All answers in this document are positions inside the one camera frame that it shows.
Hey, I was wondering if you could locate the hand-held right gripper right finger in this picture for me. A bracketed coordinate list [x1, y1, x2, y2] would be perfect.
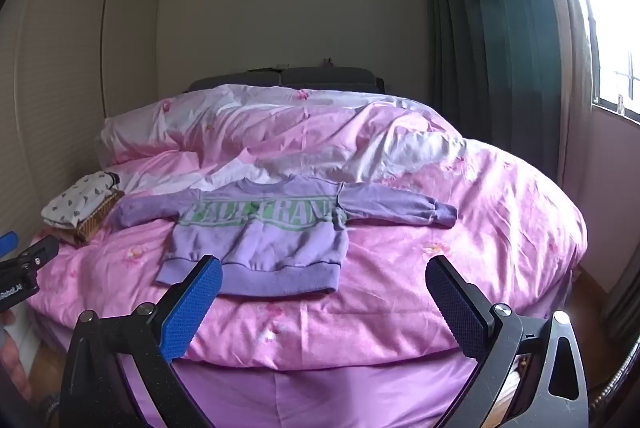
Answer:
[425, 255, 591, 428]

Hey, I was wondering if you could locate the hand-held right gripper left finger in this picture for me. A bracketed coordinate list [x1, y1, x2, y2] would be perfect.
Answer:
[60, 255, 224, 428]

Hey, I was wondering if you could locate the purple sweatshirt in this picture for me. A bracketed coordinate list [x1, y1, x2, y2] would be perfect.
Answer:
[102, 175, 458, 298]

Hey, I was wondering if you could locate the person's left hand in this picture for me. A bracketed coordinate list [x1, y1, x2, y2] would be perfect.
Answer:
[0, 312, 23, 396]

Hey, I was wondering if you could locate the white heart-print garment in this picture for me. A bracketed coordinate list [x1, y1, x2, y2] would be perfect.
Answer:
[41, 171, 121, 230]

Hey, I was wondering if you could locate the pink floral duvet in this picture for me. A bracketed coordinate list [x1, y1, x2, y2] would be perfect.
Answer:
[25, 83, 588, 371]

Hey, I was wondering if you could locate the brown plaid folded cloth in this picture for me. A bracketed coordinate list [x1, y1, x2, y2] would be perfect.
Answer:
[62, 189, 126, 245]

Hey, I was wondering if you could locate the bed with purple sheet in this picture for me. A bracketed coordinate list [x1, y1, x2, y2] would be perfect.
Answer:
[30, 308, 506, 428]

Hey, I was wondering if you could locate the sheer beige curtain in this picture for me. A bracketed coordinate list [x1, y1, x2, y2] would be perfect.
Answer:
[520, 0, 601, 209]

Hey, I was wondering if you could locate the dark grey headboard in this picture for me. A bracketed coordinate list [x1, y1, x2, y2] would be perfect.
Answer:
[186, 66, 388, 95]

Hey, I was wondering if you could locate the dark green curtain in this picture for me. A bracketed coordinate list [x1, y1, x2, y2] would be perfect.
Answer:
[420, 0, 566, 189]

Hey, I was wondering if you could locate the window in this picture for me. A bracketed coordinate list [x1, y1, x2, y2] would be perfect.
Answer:
[555, 0, 640, 124]

